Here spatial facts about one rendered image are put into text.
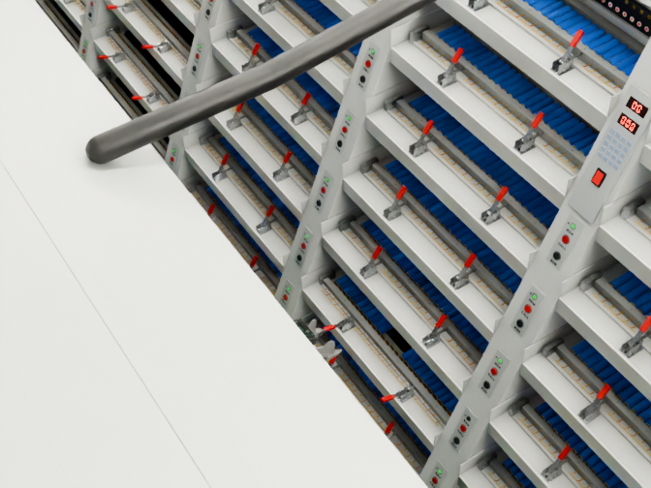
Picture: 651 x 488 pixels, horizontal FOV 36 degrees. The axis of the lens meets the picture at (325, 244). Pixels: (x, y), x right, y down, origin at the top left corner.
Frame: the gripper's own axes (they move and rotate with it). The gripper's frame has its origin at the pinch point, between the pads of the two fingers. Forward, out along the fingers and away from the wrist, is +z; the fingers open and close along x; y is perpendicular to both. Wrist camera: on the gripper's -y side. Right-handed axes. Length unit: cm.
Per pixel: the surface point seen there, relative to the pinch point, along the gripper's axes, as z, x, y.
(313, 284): 19.6, 29.7, -9.4
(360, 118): 15, 31, 45
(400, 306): 18.6, -1.5, 9.4
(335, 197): 15.4, 30.0, 21.1
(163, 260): -112, -74, 105
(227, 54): 16, 92, 28
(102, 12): 18, 170, 1
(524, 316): 15, -35, 37
